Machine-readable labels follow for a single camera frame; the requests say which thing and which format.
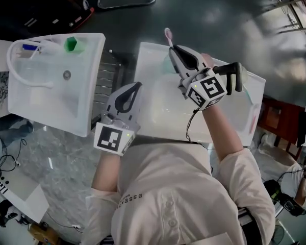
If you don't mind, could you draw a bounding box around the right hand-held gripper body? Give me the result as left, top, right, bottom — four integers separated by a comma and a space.
177, 67, 228, 110

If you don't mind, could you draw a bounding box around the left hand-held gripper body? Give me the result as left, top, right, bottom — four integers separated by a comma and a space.
93, 112, 141, 158

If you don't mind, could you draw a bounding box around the pale pink toothbrush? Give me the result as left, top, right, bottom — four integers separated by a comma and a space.
163, 27, 175, 50

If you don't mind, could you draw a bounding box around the teal toothbrush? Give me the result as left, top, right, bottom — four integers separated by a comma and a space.
243, 89, 254, 106

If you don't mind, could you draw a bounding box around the person's left forearm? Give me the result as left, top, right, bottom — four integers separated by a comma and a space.
91, 151, 122, 193

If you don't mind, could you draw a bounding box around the person's right forearm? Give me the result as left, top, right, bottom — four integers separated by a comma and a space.
200, 103, 245, 163

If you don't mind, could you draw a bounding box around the chrome slatted rack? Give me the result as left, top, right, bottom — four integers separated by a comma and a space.
91, 49, 126, 130

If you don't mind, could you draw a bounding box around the black faucet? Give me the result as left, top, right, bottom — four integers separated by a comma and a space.
213, 62, 248, 93

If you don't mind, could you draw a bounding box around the white sink with black faucet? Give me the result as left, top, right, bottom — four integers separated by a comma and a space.
133, 41, 267, 146

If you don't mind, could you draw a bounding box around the green angular cup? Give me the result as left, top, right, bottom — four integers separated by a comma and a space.
63, 35, 86, 55

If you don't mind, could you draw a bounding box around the red-brown wooden stool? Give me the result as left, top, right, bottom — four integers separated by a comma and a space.
257, 97, 306, 158

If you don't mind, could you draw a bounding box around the person's cream shirt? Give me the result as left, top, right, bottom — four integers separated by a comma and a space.
85, 142, 276, 245

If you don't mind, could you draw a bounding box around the blue bottle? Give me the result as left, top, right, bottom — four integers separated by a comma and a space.
21, 43, 38, 52

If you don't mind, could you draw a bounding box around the white flat box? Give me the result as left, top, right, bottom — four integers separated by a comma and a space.
0, 171, 50, 224

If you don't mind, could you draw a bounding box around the white curved faucet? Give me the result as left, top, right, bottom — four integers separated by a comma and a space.
6, 39, 55, 89

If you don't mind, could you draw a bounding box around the white counter block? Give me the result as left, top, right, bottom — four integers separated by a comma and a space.
0, 38, 19, 72

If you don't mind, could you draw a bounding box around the black cabinet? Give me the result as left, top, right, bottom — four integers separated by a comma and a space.
0, 0, 95, 39

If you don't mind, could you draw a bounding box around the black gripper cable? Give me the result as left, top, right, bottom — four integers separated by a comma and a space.
185, 108, 202, 144

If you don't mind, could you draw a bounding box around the white metal-frame table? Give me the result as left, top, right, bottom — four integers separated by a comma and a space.
259, 0, 306, 36

